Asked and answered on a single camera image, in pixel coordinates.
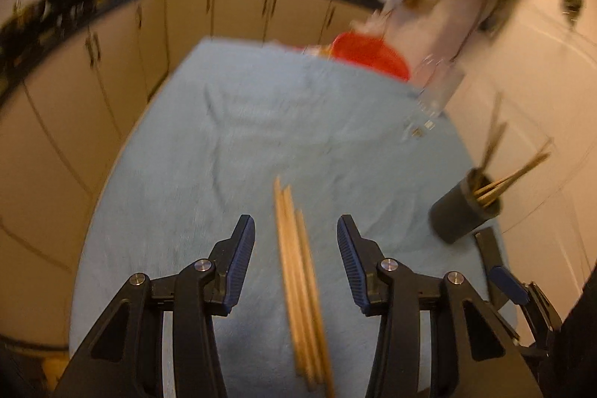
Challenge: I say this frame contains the beige kitchen cabinets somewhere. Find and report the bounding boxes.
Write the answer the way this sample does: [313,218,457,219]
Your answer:
[1,0,381,351]

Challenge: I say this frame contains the black flat lid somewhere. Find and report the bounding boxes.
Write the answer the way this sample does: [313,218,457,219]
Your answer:
[473,227,509,310]

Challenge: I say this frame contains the dark cylindrical utensil holder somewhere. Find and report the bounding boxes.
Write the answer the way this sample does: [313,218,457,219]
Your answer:
[429,167,502,244]

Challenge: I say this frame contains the light chopstick in holder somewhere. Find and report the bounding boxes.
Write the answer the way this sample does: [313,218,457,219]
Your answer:
[473,138,553,208]

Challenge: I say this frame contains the wooden chopstick pile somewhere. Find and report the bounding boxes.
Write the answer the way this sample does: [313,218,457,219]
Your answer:
[296,209,336,397]
[282,185,324,391]
[273,177,317,392]

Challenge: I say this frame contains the small metal bits on towel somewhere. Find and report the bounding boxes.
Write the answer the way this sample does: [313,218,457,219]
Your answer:
[401,119,435,141]

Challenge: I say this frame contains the light blue towel mat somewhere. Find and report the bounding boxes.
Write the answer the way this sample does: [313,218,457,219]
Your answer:
[70,40,488,397]

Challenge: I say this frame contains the orange plastic basket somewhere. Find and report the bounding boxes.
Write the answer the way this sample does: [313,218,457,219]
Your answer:
[330,31,410,82]

